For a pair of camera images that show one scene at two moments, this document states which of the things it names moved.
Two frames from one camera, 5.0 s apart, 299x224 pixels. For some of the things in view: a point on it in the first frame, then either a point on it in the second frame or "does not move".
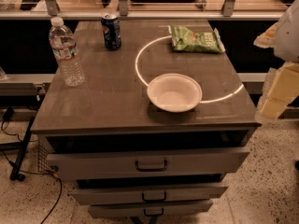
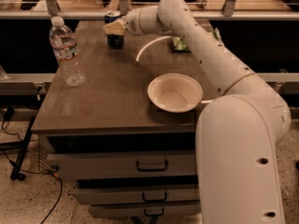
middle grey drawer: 149,194 does not move
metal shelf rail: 142,14 does not move
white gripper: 288,35 to 135,22
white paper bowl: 175,92 does not move
